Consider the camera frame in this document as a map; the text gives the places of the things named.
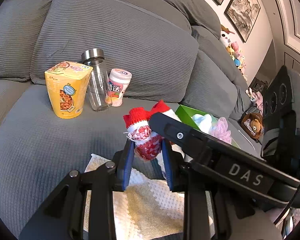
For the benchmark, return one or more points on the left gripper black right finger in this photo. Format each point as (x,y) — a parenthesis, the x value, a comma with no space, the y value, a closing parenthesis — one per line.
(181,177)

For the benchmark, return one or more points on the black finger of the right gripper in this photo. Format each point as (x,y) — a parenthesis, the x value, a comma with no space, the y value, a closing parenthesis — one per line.
(229,165)

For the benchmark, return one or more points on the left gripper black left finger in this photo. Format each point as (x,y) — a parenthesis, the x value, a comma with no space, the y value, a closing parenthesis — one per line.
(81,205)

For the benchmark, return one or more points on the white blue plush toy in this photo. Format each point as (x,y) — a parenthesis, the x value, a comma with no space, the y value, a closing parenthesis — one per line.
(204,122)

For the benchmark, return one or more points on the red white knitted sock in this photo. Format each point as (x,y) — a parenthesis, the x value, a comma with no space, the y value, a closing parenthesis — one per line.
(147,142)

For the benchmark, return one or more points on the yellow white fluffy towel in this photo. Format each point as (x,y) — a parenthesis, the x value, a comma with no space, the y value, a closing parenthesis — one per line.
(147,209)

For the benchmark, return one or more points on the purple mesh bath scrunchie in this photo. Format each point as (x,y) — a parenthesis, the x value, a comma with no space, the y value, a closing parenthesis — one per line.
(220,131)

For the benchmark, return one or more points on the brown teddy bear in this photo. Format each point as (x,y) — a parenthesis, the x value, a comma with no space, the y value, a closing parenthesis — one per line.
(252,125)

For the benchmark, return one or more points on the green white cardboard box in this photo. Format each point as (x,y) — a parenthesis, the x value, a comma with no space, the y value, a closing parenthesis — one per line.
(185,114)

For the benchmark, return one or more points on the pile of plush toys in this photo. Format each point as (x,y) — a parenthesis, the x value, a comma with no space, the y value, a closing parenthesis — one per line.
(233,50)

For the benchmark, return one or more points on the framed landscape painting near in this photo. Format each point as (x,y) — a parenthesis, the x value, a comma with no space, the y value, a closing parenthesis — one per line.
(243,14)

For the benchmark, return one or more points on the pink gum jar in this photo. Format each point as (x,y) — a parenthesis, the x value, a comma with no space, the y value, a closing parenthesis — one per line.
(119,79)

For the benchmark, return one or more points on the clear bottle steel cap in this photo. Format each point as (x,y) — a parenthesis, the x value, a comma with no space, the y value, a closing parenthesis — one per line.
(99,80)

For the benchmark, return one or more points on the grey fabric sofa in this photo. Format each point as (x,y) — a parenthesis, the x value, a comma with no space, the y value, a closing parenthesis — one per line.
(169,57)

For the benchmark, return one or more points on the yellow paper food cup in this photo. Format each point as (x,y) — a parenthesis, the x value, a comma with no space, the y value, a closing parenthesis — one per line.
(67,84)

